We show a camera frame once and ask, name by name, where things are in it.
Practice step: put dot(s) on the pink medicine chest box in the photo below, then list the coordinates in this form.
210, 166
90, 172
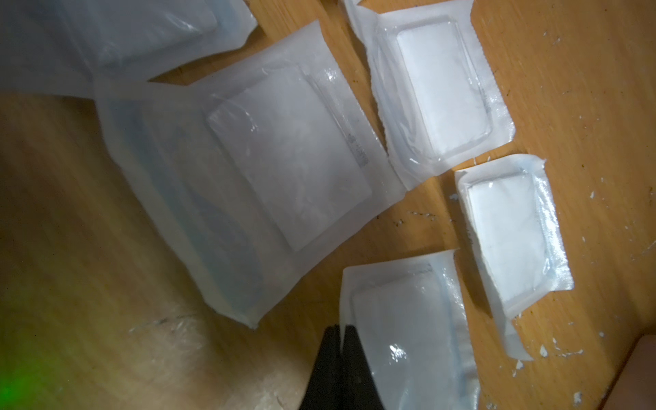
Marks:
635, 386

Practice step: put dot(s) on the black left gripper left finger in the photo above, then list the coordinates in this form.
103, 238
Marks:
324, 387

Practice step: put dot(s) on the gauze clear packet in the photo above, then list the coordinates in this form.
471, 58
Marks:
512, 223
412, 324

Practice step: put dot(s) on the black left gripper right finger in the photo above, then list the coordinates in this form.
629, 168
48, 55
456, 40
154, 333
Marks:
359, 390

